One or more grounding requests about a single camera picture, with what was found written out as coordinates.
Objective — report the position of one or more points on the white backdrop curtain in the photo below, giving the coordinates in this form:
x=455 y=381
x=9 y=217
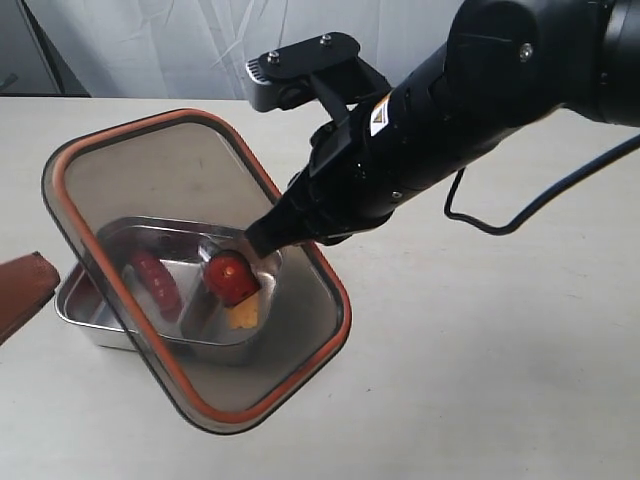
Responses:
x=200 y=45

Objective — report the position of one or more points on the smoked transparent plastic lid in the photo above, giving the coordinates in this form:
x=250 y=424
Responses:
x=144 y=206

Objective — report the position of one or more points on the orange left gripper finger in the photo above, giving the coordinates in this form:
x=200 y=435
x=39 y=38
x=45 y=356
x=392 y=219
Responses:
x=28 y=283

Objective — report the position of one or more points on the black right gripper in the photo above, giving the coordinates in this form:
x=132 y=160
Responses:
x=389 y=152

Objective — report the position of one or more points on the stainless steel lunch box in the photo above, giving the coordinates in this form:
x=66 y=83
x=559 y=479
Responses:
x=199 y=330

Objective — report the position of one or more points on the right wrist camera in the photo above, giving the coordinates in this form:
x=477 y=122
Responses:
x=326 y=68

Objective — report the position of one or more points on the red toy sausage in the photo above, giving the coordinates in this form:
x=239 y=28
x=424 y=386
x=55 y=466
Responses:
x=157 y=280

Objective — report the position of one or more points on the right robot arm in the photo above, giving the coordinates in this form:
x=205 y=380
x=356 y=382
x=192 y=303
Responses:
x=504 y=65

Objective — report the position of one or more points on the yellow toy cheese wedge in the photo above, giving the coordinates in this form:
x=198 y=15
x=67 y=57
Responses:
x=245 y=315

